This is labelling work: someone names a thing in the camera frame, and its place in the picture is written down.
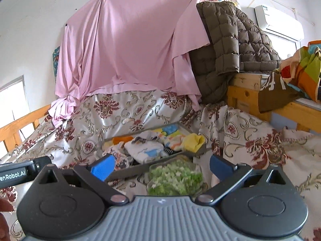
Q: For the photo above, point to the black striped sock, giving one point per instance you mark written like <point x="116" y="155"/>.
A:
<point x="172" y="152"/>

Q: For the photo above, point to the window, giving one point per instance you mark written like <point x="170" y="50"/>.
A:
<point x="12" y="105"/>

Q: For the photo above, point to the person's left hand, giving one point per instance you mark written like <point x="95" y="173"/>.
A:
<point x="4" y="205"/>

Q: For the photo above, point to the wooden bunk frame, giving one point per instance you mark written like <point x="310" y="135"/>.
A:
<point x="244" y="93"/>

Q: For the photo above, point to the striped towel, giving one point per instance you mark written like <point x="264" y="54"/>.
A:
<point x="194" y="143"/>

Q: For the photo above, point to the grey tray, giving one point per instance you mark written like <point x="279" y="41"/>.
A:
<point x="135" y="170"/>

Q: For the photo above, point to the colourful patchwork cloth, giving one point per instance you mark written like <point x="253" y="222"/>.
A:
<point x="303" y="70"/>

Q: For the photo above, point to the brown quilted jacket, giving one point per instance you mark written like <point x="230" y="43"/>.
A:
<point x="225" y="47"/>

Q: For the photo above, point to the bag of green pieces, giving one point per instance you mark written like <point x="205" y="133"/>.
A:
<point x="175" y="178"/>

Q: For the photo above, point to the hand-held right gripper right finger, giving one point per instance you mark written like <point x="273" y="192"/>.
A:
<point x="222" y="167"/>

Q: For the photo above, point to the white air conditioner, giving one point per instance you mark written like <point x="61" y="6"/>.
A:
<point x="278" y="21"/>

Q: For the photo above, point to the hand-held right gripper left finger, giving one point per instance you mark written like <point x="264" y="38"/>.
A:
<point x="102" y="167"/>

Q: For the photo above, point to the floral satin bedspread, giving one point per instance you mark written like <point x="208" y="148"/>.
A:
<point x="250" y="140"/>

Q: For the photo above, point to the pink hanging sheet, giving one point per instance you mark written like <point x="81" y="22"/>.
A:
<point x="130" y="45"/>

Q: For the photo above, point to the beige printed towel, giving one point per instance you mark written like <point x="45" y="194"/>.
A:
<point x="121" y="159"/>

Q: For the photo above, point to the brown cloth with white numbers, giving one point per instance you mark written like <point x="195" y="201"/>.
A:
<point x="273" y="95"/>

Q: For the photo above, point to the small colourful wall poster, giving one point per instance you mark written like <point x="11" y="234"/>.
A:
<point x="55" y="64"/>

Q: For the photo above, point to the white diaper with blue print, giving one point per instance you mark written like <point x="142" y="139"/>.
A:
<point x="145" y="153"/>

